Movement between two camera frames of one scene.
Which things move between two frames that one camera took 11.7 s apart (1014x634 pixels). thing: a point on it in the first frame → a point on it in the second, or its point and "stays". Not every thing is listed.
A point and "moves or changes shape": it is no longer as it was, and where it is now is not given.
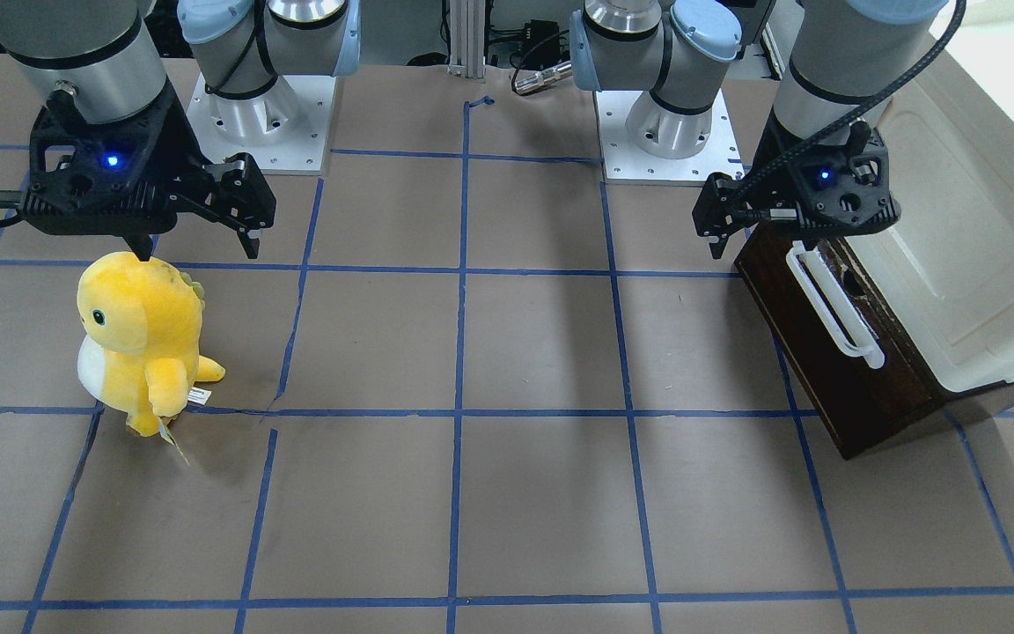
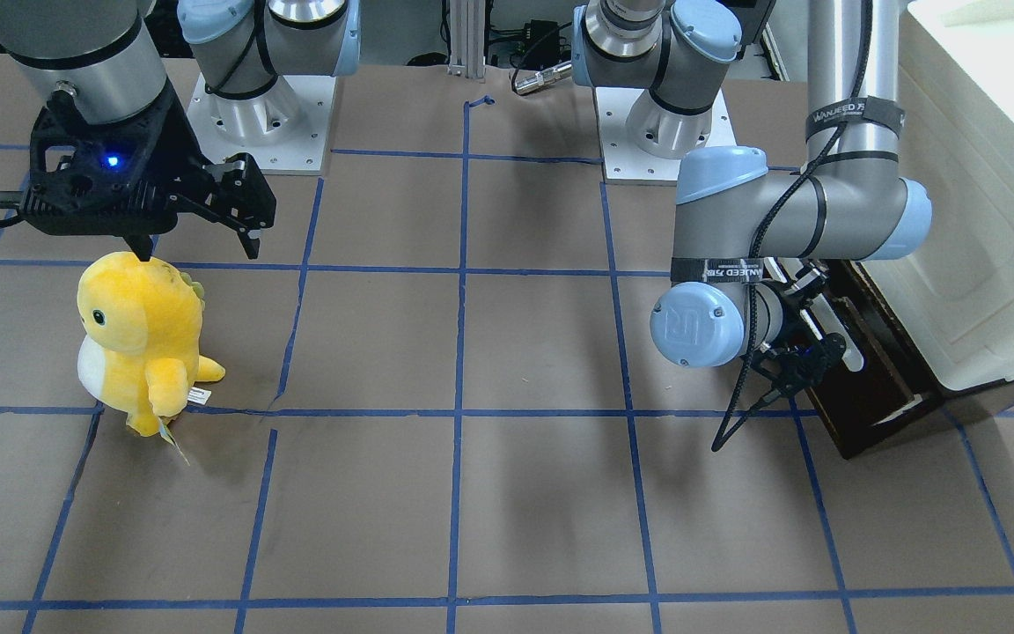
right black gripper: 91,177 stays
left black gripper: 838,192 → 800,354
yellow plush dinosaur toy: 139,352 stays
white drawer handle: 844,322 moves or changes shape
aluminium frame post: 466,38 stays
